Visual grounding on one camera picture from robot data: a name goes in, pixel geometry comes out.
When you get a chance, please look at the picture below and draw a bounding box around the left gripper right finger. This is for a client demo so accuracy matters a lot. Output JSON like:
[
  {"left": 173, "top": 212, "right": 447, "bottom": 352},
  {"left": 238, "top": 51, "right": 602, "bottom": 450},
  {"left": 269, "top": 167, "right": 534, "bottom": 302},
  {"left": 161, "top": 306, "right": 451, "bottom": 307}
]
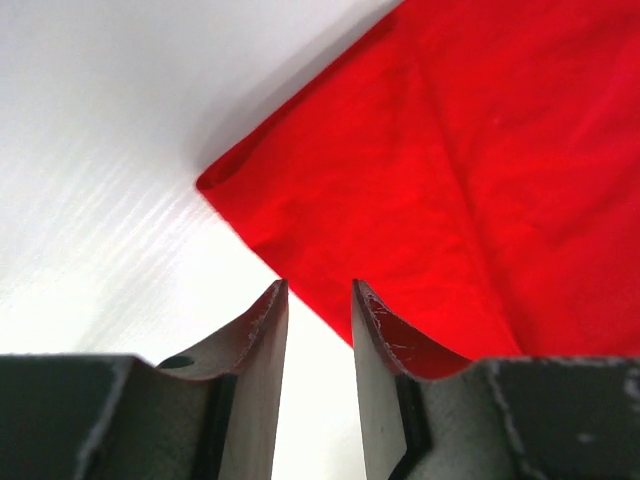
[{"left": 352, "top": 280, "right": 639, "bottom": 479}]

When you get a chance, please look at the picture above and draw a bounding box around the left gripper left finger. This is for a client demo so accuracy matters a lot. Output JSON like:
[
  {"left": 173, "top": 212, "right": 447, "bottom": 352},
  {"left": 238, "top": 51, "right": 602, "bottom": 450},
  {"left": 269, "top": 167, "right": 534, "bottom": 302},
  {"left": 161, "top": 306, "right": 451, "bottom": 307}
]
[{"left": 1, "top": 280, "right": 288, "bottom": 479}]

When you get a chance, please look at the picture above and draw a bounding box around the red t shirt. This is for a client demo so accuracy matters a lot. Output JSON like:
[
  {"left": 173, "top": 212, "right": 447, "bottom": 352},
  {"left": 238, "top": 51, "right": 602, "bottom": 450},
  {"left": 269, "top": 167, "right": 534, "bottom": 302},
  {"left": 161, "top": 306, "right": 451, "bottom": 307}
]
[{"left": 196, "top": 1, "right": 639, "bottom": 378}]

